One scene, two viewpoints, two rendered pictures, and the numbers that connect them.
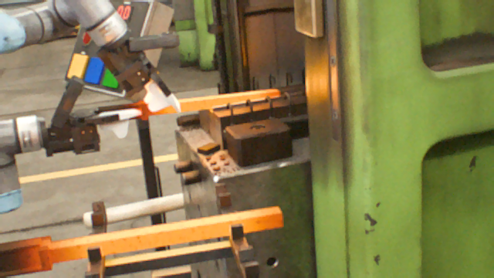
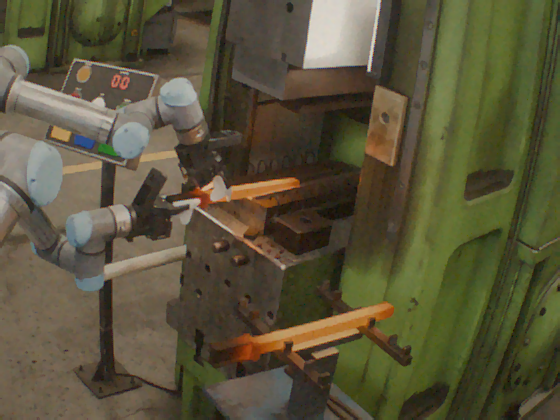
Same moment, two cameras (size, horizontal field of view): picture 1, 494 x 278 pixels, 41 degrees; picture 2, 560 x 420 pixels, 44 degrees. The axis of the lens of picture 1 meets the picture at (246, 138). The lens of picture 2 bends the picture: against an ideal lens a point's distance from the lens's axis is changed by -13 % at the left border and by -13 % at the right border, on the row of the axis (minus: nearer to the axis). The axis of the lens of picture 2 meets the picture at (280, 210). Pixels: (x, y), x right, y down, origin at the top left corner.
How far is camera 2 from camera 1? 0.98 m
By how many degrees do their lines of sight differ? 27
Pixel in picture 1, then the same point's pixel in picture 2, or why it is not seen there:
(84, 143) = (160, 230)
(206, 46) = not seen: hidden behind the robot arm
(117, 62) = (195, 158)
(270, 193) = (314, 276)
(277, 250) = (307, 319)
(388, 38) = (454, 181)
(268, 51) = (267, 134)
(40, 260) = (250, 352)
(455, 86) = (473, 210)
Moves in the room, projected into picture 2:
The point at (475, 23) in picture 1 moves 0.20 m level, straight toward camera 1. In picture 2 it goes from (479, 165) to (504, 197)
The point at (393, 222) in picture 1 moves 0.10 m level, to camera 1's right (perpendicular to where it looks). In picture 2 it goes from (425, 302) to (455, 296)
